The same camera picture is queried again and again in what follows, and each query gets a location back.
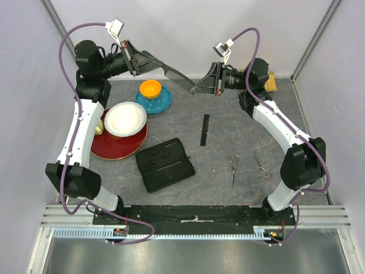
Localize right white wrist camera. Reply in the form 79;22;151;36
213;39;234;65

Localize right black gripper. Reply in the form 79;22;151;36
189;62;250;96

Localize orange bowl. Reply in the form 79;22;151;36
139;79;162;99

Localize red round plate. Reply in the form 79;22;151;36
91;108;148;160

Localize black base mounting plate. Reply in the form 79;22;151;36
92;204;295;235

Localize silver thinning scissors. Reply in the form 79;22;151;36
254;150;272;182

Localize cream yellow mug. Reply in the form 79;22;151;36
95;119;104;135

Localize teal dotted plate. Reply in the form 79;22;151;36
135;86;172;114

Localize black zipper tool case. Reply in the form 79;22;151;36
135;138;196;193

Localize black handled comb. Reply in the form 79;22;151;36
141;50;195;92

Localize white paper plate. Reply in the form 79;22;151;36
104;102;147;138

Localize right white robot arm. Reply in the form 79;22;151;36
189;58;326;225

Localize silver scissors with black blades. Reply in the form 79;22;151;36
227;154;240;187

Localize black straight comb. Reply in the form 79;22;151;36
200;114;210;146

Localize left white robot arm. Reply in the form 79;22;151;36
45;40;164;224

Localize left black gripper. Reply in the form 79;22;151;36
97;39;163;79

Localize woven bamboo basket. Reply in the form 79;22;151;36
264;71;278;92

